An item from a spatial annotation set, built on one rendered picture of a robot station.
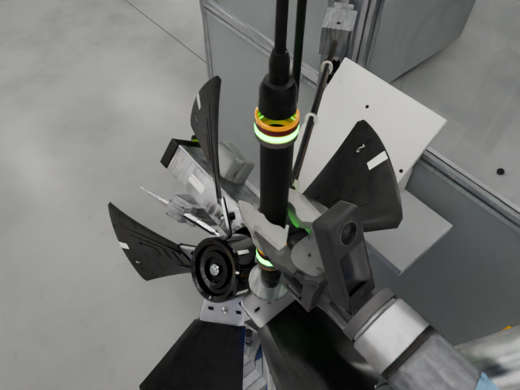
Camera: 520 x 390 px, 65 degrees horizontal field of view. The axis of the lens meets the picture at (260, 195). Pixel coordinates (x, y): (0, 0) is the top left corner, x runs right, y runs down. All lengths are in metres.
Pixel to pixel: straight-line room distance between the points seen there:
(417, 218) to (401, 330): 0.90
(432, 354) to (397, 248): 0.82
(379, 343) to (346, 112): 0.58
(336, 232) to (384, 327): 0.11
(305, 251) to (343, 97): 0.52
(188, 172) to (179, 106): 1.96
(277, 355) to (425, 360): 0.34
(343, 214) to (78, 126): 2.70
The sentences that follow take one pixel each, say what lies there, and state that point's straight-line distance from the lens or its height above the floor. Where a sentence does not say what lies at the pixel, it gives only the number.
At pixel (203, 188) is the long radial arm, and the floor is 1.12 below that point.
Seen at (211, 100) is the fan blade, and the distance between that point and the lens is 0.78.
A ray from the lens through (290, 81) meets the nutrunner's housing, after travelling 0.37.
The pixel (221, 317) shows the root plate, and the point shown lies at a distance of 0.85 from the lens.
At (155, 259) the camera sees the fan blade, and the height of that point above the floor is 1.06.
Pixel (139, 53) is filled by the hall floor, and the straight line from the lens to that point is 3.56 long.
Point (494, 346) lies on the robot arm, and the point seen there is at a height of 1.40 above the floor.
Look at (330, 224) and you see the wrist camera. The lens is 0.40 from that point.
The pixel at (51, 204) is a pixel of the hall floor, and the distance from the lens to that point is 2.62.
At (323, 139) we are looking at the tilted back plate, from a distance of 0.94.
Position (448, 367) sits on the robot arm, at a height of 1.48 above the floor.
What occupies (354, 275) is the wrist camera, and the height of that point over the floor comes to 1.50.
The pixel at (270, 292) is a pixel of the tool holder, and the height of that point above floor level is 1.27.
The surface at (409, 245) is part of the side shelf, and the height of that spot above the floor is 0.86.
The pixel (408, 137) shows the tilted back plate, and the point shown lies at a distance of 0.87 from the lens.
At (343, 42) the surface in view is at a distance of 1.02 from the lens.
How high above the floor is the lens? 1.89
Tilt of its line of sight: 52 degrees down
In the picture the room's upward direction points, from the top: straight up
